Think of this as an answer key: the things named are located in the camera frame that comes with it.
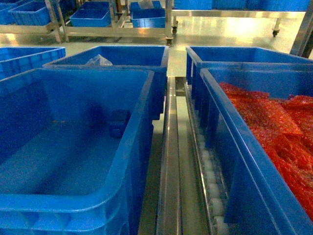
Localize blue bin with plastic bag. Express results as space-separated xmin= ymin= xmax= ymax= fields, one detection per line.
xmin=44 ymin=46 xmax=169 ymax=120

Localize empty blue bin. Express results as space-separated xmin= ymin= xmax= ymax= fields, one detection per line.
xmin=0 ymin=69 xmax=154 ymax=235

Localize blue bin far right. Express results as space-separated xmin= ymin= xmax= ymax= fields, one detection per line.
xmin=186 ymin=46 xmax=313 ymax=85

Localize blue bin with red bags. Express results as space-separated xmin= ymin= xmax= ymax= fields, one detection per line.
xmin=199 ymin=68 xmax=313 ymax=235

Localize blue bin far left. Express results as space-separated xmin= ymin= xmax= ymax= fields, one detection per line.
xmin=0 ymin=47 xmax=66 ymax=79

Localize clear plastic bag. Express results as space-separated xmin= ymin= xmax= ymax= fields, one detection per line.
xmin=86 ymin=54 xmax=113 ymax=66

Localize red bubble wrap bags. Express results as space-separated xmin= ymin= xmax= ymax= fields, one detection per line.
xmin=219 ymin=82 xmax=313 ymax=217

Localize roller conveyor rail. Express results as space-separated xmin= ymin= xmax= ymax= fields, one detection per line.
xmin=184 ymin=84 xmax=230 ymax=235

